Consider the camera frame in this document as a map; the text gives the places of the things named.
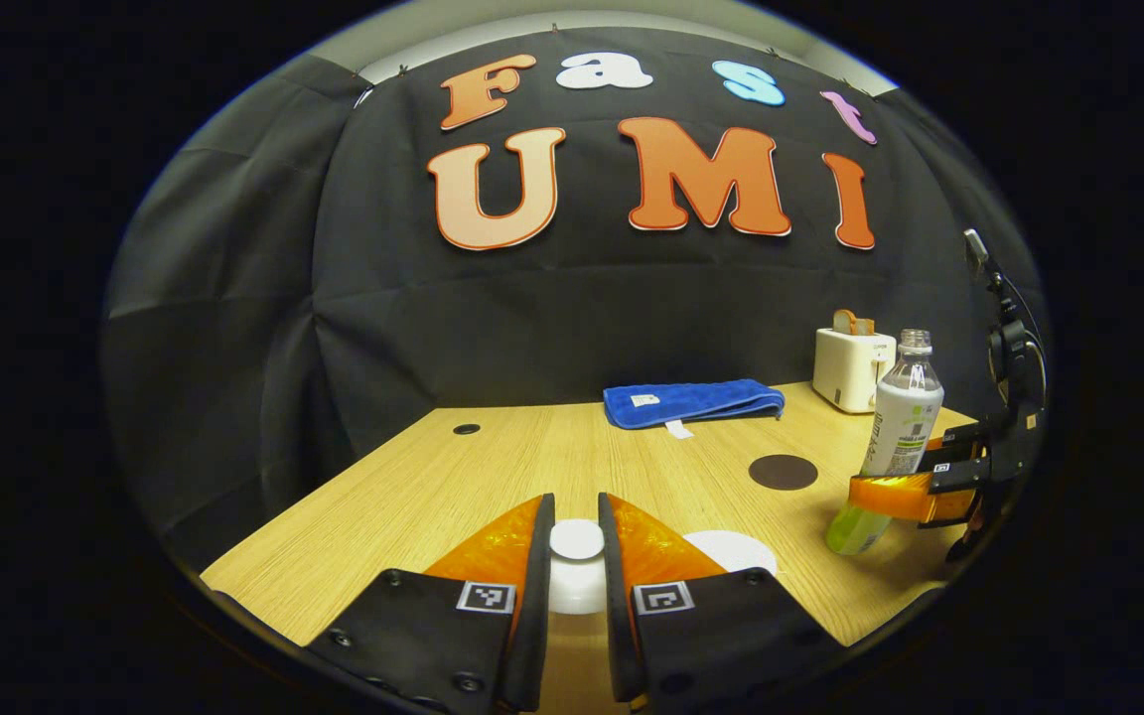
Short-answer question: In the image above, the white teacup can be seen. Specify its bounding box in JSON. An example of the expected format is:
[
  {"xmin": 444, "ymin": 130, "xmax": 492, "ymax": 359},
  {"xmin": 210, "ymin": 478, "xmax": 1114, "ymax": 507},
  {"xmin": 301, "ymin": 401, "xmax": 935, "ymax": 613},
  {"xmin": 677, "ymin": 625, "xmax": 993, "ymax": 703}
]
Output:
[{"xmin": 683, "ymin": 529, "xmax": 779, "ymax": 579}]

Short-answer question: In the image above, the white toaster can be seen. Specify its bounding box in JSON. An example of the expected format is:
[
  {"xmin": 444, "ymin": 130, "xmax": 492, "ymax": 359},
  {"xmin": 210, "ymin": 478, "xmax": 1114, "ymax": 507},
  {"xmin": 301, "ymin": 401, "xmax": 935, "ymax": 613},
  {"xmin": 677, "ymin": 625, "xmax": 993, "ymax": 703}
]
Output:
[{"xmin": 812, "ymin": 328, "xmax": 898, "ymax": 415}]

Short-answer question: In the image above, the black backdrop cloth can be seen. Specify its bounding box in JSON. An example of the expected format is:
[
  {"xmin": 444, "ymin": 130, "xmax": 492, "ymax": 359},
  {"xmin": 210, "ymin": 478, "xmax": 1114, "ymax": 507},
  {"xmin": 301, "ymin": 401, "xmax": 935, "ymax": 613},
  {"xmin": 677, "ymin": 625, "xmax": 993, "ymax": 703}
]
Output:
[{"xmin": 100, "ymin": 25, "xmax": 1046, "ymax": 569}]

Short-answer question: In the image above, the blue folded towel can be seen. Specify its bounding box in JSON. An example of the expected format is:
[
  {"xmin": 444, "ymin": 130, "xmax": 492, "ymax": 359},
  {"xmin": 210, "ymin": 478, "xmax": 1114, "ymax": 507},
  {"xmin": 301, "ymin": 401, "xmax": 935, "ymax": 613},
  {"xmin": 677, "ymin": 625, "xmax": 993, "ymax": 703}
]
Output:
[{"xmin": 603, "ymin": 378, "xmax": 786, "ymax": 440}]

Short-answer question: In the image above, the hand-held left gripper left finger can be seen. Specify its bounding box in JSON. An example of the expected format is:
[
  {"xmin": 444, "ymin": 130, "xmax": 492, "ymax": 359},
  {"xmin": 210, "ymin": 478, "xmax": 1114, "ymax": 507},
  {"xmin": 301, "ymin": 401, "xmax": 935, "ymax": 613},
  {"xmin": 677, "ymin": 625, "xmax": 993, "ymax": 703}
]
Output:
[{"xmin": 309, "ymin": 493, "xmax": 556, "ymax": 714}]

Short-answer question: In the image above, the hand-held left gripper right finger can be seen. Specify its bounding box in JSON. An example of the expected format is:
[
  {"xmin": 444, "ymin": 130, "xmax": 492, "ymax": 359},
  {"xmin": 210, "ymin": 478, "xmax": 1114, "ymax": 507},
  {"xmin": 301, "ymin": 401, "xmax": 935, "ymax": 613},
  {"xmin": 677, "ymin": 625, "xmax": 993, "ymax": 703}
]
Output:
[{"xmin": 598, "ymin": 492, "xmax": 846, "ymax": 706}]

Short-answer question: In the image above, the dark brown round coaster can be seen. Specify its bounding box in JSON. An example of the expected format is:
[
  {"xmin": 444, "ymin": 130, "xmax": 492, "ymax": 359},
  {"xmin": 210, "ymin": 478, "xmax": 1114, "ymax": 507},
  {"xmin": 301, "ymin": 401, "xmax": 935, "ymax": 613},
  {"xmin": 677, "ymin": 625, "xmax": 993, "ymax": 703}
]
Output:
[{"xmin": 749, "ymin": 455, "xmax": 819, "ymax": 492}]

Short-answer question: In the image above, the clear water bottle white label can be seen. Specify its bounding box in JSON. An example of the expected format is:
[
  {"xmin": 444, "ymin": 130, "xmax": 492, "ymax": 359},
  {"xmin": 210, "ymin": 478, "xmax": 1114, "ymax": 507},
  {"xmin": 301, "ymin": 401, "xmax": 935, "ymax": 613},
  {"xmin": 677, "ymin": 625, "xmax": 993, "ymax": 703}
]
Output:
[{"xmin": 825, "ymin": 329, "xmax": 945, "ymax": 557}]

